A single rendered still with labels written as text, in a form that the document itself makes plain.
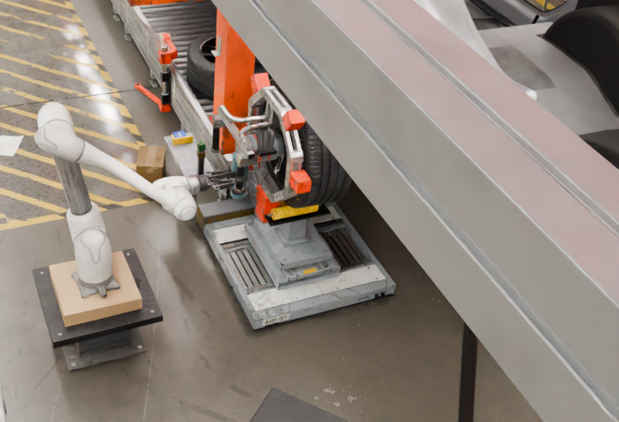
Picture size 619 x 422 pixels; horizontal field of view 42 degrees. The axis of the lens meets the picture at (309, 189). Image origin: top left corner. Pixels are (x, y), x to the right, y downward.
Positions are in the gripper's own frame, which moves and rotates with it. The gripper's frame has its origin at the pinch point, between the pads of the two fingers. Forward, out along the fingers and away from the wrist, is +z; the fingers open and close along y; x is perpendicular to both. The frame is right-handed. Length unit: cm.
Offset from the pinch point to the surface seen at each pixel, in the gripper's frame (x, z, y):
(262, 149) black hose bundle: 16.0, 9.2, 3.6
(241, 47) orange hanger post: 34, 21, -60
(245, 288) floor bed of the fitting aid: -76, 8, -1
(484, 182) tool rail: 200, -91, 253
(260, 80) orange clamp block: 27, 23, -37
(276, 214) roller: -30.0, 22.7, -2.4
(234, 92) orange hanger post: 8, 19, -60
